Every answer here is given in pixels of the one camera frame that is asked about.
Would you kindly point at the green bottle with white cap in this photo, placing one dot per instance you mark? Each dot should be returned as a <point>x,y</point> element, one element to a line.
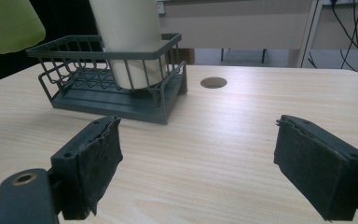
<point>9,25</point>

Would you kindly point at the white tumbler with lid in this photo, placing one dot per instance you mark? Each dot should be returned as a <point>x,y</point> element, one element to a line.
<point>130,31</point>

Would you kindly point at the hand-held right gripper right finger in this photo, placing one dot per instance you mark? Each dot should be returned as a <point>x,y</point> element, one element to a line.
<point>320,168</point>

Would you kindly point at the white wall outlet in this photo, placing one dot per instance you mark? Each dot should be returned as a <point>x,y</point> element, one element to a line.
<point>161,7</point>

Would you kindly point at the black curtain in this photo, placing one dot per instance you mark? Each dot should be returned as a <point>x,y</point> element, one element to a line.
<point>62,25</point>

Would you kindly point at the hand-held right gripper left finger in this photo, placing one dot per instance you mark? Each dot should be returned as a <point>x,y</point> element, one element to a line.
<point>87,165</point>

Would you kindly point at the beige desk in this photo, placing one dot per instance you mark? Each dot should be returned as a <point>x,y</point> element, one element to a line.
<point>236,28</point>

